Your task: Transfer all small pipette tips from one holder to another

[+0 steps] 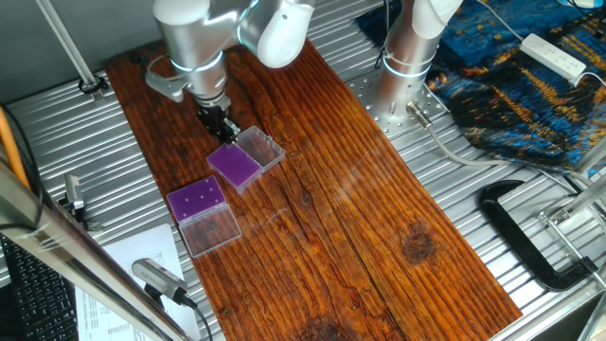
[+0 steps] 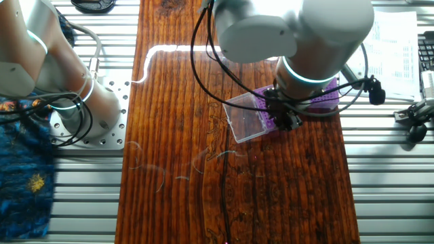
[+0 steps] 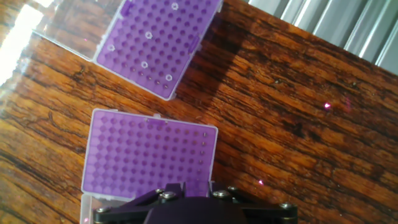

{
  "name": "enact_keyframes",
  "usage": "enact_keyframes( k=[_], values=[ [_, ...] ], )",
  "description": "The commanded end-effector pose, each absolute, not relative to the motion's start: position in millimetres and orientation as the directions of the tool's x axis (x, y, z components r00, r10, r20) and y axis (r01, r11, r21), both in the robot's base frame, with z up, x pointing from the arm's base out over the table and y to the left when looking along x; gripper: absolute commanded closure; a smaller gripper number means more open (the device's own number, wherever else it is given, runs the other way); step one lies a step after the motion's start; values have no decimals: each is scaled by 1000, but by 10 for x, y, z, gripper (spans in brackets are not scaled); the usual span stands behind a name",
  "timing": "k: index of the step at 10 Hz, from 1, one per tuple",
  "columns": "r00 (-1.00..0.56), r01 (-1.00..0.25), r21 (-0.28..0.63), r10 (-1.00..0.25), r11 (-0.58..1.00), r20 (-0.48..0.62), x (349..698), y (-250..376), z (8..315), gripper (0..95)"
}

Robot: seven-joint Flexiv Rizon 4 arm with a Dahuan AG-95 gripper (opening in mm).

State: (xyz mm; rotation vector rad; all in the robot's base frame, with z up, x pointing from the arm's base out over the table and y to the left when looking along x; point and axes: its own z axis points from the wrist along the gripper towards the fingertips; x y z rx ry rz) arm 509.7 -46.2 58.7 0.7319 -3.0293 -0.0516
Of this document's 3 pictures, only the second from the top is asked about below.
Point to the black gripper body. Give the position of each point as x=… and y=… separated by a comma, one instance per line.
x=283, y=101

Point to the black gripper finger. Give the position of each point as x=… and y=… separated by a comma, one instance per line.
x=295, y=121
x=282, y=122

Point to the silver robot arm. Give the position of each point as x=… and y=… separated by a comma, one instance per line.
x=332, y=34

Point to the purple pipette tip box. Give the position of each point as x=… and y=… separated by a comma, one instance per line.
x=329, y=98
x=244, y=118

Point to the brown wooden board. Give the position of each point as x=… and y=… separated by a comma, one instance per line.
x=271, y=186

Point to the white printed paper sheets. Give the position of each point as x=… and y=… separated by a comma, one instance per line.
x=393, y=51

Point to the black clamp tool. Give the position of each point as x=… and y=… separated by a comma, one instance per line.
x=417, y=132

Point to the black keyboard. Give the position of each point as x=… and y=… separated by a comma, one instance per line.
x=426, y=54

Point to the black c-clamp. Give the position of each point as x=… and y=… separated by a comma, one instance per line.
x=93, y=6

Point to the blue patterned cloth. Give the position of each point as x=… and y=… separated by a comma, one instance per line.
x=23, y=203

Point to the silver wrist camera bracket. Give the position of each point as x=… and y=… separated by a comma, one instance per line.
x=349, y=72

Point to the silver perforated base plate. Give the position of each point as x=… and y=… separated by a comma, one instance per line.
x=115, y=135

